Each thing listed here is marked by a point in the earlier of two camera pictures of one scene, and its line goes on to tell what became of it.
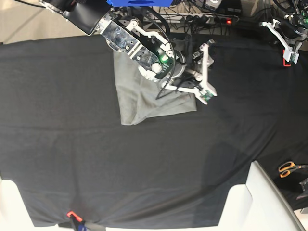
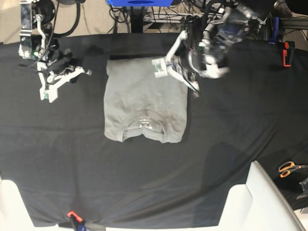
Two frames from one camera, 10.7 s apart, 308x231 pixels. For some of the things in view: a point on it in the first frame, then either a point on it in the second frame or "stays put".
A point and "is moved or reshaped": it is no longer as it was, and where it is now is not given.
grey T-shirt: x=140 y=97 is moved or reshaped
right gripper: x=288 y=29 -> x=191 y=63
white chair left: x=14 y=214 stays put
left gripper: x=188 y=64 -> x=60 y=60
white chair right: x=259 y=205 stays put
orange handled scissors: x=285 y=168 stays put
